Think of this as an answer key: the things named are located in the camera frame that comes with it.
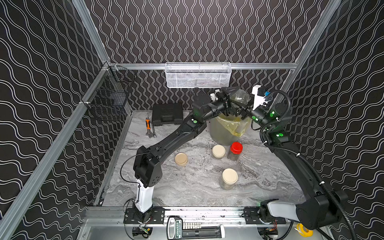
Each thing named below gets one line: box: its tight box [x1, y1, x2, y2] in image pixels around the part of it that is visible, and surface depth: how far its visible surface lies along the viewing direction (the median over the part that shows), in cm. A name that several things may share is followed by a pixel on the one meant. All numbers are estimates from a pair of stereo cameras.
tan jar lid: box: [174, 152, 188, 167], surface depth 94 cm
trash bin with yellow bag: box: [207, 114, 250, 146], surface depth 83 cm
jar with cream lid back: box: [212, 144, 226, 158], surface depth 92 cm
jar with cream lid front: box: [221, 168, 239, 191], surface depth 77 cm
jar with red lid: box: [228, 142, 244, 161], surface depth 89 cm
